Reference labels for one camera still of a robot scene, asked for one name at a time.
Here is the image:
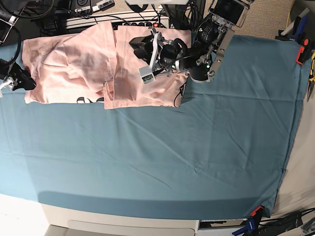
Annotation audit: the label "blue clamp top right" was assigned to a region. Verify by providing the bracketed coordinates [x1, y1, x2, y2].
[275, 16, 308, 42]

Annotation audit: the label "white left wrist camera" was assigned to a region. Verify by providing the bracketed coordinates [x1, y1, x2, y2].
[139, 32, 161, 85]

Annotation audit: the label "teal table cloth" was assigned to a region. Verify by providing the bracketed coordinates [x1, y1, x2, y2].
[0, 35, 310, 220]

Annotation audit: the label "pink T-shirt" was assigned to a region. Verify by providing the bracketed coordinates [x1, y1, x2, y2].
[22, 22, 187, 110]

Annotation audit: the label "white power strip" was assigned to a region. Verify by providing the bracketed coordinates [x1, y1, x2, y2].
[65, 15, 170, 32]

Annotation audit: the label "yellow handled pliers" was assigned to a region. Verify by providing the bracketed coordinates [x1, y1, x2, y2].
[307, 51, 315, 102]

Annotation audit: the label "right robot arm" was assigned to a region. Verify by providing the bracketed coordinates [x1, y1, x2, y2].
[0, 6, 36, 91]

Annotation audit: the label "orange black clamp right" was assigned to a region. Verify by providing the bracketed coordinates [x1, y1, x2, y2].
[296, 39, 312, 65]

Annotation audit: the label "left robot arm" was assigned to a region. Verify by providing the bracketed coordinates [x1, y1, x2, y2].
[129, 0, 252, 84]

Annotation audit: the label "orange blue clamp bottom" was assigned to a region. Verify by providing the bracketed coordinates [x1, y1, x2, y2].
[232, 206, 265, 236]

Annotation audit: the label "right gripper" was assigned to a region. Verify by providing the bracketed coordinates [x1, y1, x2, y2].
[0, 62, 36, 90]

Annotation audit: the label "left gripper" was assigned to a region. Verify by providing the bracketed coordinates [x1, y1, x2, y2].
[129, 27, 189, 76]

